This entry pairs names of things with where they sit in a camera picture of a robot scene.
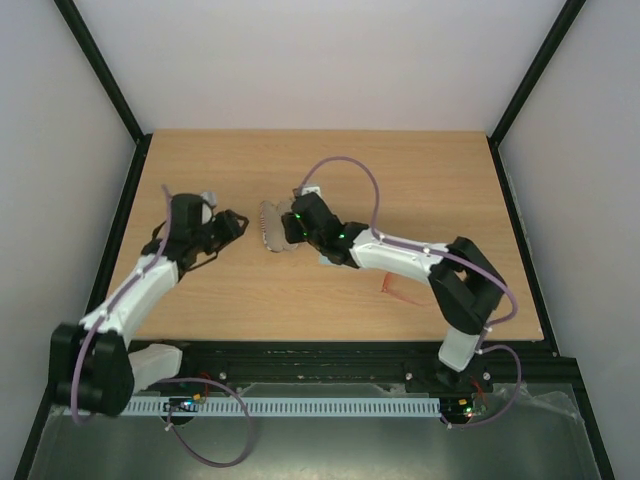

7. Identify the light blue cleaning cloth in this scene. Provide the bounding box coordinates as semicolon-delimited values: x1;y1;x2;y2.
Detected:
319;255;336;266

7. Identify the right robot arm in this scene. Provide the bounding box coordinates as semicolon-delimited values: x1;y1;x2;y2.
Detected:
281;192;506;392

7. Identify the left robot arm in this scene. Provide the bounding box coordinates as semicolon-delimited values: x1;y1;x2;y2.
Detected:
48;193;249;425

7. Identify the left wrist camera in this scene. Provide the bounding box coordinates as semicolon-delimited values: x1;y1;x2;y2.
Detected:
200;191;217;209

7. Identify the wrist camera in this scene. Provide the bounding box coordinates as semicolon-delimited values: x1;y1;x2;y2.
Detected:
200;191;217;209
294;185;322;198

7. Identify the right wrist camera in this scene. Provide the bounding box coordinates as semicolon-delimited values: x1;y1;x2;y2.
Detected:
294;185;322;198

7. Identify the black enclosure frame post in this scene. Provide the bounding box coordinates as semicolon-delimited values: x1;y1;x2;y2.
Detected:
52;0;154;144

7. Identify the white slotted cable duct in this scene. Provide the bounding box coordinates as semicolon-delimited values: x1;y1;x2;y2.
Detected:
122;397;440;418

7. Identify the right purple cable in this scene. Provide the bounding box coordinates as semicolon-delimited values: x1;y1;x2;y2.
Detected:
299;156;524;431

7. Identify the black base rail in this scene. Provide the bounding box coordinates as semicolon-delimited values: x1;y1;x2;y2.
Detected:
124;339;586;396

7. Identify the metal base plate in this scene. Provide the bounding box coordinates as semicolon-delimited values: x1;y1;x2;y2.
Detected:
29;389;600;479

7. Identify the right black frame post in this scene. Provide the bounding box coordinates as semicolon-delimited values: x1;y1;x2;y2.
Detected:
487;0;589;146

